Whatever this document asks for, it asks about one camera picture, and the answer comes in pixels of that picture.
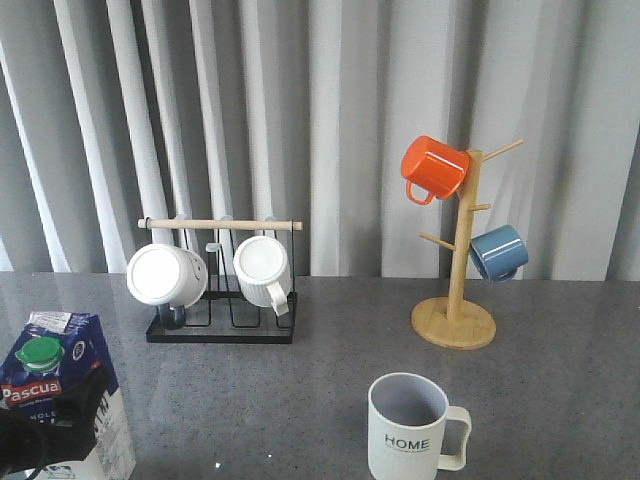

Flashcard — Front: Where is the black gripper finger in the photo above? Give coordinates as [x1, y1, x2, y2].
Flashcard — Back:
[1, 366, 109, 479]

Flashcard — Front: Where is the Pascual whole milk carton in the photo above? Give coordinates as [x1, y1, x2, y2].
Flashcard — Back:
[1, 312, 136, 479]

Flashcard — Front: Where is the cream HOME mug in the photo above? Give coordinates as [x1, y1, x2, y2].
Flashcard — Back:
[367, 372, 472, 479]

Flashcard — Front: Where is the white smiley mug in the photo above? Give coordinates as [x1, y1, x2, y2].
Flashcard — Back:
[126, 244, 209, 330]

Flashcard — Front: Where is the white ribbed mug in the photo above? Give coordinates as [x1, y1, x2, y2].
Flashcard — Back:
[233, 235, 292, 316]

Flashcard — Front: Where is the grey curtain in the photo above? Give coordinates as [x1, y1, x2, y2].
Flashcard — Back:
[1, 1, 639, 281]

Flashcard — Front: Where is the wooden mug tree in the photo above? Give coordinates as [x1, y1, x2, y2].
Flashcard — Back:
[411, 139, 524, 350]

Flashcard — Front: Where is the orange enamel mug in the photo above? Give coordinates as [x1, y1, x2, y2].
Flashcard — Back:
[401, 136, 471, 205]

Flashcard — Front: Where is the blue enamel mug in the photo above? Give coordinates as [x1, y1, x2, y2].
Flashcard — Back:
[470, 225, 529, 283]

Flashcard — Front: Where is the black wire mug rack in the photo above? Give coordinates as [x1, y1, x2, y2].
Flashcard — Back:
[138, 217, 303, 344]

